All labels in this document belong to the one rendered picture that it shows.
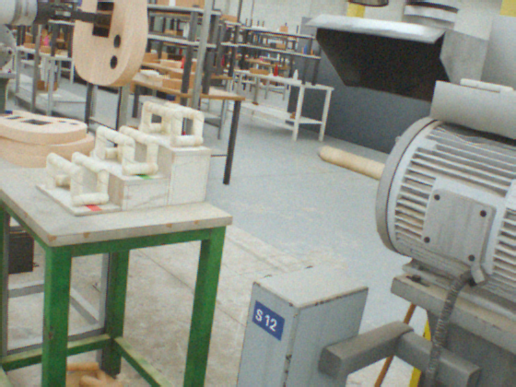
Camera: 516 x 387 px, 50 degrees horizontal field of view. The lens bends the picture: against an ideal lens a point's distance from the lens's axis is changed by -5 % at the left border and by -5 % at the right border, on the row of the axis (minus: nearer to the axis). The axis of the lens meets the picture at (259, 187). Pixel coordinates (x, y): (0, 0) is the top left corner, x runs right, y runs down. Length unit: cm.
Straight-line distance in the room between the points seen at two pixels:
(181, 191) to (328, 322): 100
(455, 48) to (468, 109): 17
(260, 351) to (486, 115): 48
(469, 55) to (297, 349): 61
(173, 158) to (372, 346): 99
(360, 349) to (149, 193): 98
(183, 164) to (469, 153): 103
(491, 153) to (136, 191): 106
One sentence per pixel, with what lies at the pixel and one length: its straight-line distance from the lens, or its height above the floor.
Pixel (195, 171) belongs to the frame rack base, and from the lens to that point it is 177.
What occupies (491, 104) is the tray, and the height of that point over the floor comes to 142.
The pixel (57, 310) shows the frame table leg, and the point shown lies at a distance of 155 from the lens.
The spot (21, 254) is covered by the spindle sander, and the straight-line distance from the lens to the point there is 341.
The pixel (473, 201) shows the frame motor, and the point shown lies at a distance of 85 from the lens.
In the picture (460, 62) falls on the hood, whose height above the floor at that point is 148.
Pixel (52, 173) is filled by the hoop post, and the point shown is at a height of 99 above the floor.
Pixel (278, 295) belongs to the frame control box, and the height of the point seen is 112.
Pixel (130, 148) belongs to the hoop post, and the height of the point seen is 110.
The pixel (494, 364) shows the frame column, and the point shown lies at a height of 106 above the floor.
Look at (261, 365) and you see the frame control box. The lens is 86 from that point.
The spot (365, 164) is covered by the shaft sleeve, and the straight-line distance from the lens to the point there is 110.
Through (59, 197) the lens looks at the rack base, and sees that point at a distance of 170.
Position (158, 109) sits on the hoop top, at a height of 120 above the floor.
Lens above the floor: 145
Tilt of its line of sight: 14 degrees down
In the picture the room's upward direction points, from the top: 9 degrees clockwise
